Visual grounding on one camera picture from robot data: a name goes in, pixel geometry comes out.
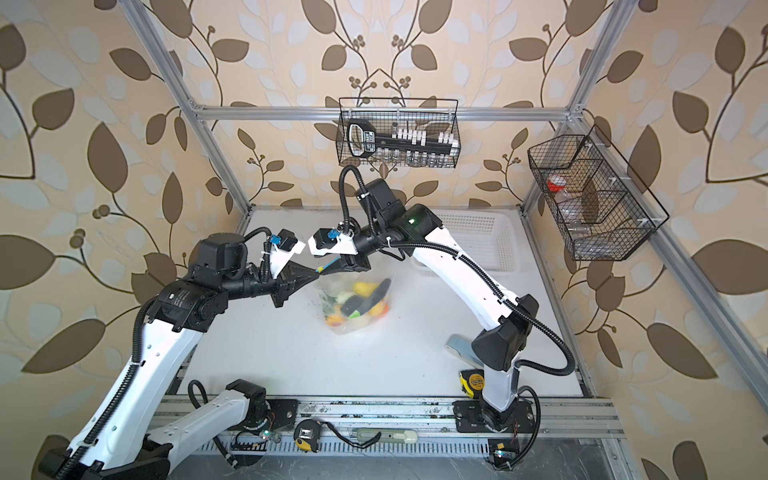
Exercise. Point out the black wire basket back wall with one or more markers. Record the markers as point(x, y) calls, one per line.
point(432, 114)

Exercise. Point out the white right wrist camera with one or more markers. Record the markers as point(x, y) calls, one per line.
point(331, 242)

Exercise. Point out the red item in wire basket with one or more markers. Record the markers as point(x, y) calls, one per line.
point(556, 183)

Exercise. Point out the pale green utility knife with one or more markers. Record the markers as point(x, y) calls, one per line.
point(377, 435)

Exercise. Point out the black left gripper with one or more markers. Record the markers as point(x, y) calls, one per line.
point(285, 283)

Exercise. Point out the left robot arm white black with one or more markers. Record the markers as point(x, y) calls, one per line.
point(118, 442)

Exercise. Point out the aluminium frame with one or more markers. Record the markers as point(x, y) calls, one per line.
point(748, 360)

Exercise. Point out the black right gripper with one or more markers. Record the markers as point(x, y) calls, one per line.
point(354, 264)

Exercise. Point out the black wire basket right wall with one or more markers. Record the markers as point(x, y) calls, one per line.
point(606, 210)

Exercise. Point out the clear zip bag blue zipper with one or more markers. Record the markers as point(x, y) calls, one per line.
point(331, 286)

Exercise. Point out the black tool in wire basket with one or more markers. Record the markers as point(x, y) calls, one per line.
point(364, 141)

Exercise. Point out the yellow black tape measure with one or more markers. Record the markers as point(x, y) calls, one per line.
point(472, 383)

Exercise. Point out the black wire basket wall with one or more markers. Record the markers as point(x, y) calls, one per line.
point(606, 210)
point(432, 114)

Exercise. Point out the black tape measure on rail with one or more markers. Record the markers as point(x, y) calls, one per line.
point(306, 435)

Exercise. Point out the white plastic perforated basket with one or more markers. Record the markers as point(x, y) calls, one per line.
point(487, 237)

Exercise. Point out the yellow corn toy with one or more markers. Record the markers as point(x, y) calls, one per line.
point(364, 289)

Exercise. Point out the light blue case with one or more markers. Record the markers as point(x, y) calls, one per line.
point(461, 348)

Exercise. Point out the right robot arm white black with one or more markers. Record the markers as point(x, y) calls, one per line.
point(506, 319)

